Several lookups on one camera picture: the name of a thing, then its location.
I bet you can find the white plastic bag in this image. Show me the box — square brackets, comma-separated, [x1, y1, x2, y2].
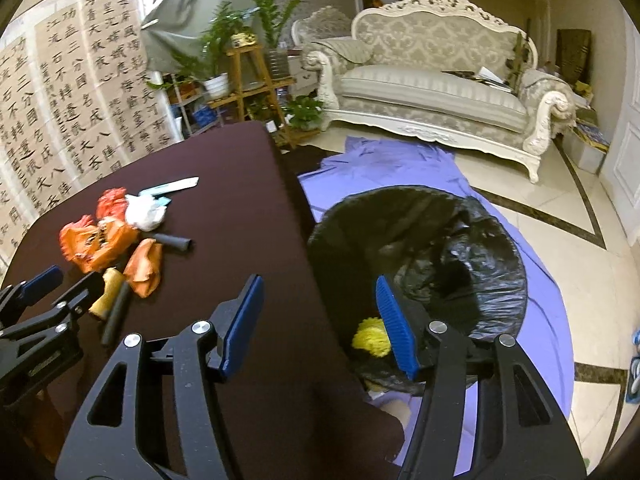
[125, 194, 167, 232]

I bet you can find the yellow foam net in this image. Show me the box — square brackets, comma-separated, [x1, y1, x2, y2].
[352, 318, 392, 359]

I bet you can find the black trash bag bin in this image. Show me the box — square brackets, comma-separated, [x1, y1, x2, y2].
[308, 186, 528, 396]

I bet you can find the gold black cylindrical can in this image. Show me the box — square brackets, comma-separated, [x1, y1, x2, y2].
[89, 268, 125, 321]

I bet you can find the long black foam tube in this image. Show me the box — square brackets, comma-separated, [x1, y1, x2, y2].
[101, 282, 131, 348]

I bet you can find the orange plastic bag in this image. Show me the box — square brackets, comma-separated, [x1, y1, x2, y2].
[58, 214, 138, 273]

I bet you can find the small orange paper bag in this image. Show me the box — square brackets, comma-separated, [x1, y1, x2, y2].
[124, 238, 163, 298]

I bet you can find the red plastic bag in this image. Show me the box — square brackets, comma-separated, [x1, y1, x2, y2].
[96, 188, 128, 221]

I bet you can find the white blue toothpaste tube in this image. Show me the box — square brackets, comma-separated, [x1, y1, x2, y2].
[138, 177, 200, 197]

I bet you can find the calligraphy folding screen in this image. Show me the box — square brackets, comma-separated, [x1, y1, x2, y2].
[1, 0, 181, 270]

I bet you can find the plant in white pot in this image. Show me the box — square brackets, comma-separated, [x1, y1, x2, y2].
[170, 1, 255, 100]

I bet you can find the wooden plant stand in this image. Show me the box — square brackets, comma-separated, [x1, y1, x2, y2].
[208, 44, 294, 133]

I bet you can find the purple floor cloth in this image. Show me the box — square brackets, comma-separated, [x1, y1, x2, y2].
[297, 135, 575, 468]

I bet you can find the tall green plant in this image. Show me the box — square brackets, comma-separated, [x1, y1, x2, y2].
[252, 0, 302, 49]

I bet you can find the ornate grey armchair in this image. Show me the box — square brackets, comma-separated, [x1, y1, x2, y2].
[291, 6, 352, 49]

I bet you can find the ornate white grey sofa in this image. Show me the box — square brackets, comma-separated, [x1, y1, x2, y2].
[302, 0, 576, 182]

